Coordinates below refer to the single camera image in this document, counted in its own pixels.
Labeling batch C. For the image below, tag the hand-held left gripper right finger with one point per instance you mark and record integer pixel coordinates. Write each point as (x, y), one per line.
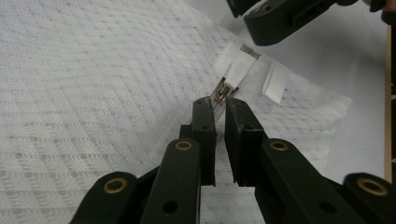
(243, 146)

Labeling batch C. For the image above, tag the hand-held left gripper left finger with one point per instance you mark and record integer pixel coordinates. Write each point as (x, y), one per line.
(203, 140)

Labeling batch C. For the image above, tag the white mesh laundry bag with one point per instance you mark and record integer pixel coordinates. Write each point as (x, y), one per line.
(93, 93)

